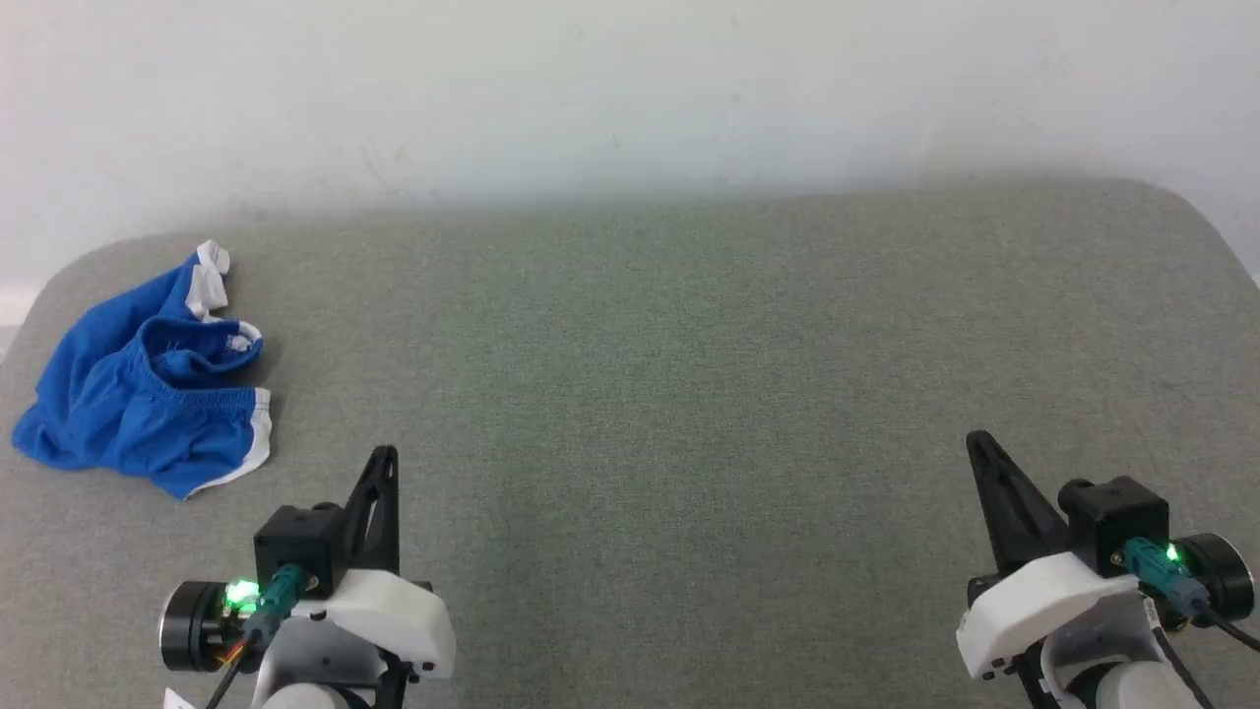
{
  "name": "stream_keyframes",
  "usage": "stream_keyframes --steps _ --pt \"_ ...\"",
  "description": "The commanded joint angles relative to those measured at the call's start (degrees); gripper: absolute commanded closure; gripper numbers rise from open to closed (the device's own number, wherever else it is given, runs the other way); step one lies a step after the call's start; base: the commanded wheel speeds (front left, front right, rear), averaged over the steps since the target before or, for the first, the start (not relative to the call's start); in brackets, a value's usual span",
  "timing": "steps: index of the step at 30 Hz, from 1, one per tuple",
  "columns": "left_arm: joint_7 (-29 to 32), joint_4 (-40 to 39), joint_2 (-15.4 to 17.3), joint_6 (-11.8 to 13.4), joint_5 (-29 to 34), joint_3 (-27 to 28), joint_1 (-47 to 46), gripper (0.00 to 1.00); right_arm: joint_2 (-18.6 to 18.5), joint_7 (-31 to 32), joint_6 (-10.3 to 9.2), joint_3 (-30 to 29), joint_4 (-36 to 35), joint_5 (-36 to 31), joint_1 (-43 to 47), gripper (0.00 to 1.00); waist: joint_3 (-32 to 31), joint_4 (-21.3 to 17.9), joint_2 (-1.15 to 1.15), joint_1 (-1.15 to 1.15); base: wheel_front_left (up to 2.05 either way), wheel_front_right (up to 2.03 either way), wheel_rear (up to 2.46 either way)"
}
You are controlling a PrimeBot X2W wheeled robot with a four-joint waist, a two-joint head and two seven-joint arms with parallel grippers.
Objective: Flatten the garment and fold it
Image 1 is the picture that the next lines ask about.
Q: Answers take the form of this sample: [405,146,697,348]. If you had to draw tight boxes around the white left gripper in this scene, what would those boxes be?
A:
[290,445,458,682]

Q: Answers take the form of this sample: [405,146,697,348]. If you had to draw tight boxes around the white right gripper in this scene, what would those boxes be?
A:
[956,430,1145,682]

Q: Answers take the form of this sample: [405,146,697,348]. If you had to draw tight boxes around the blue shorts with white trim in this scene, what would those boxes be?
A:
[12,240,274,501]

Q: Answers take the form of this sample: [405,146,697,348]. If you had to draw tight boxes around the black cable with teal plug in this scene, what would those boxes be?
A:
[202,563,309,709]
[1122,537,1260,709]

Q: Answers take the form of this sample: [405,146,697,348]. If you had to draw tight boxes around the grey fabric sofa cushion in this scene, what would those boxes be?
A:
[0,177,1260,709]

